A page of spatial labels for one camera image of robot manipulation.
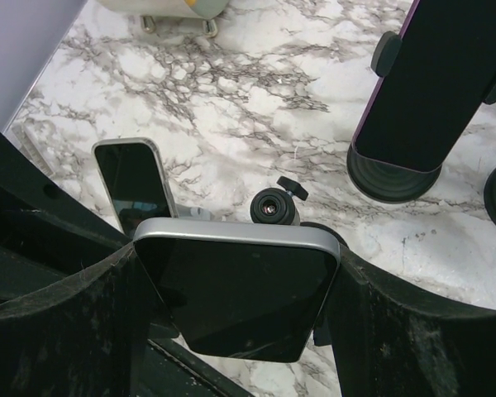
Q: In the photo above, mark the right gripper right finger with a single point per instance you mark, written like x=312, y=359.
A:
x=392, y=338

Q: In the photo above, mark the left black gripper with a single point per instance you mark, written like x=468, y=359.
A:
x=45, y=236

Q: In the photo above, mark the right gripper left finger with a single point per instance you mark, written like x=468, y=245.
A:
x=84, y=335

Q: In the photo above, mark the silver edged black phone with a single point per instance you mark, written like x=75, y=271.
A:
x=240, y=290

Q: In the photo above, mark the black phone stand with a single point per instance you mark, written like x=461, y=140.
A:
x=276, y=206
x=388, y=178

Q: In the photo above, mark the purple edged black phone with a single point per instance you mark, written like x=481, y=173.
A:
x=468, y=26

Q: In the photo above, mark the black phone on silver stand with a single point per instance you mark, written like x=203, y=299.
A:
x=134, y=178

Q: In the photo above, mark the silver flat phone stand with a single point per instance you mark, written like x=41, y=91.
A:
x=199, y=213

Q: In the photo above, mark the cream cylindrical box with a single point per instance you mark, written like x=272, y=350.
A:
x=149, y=10

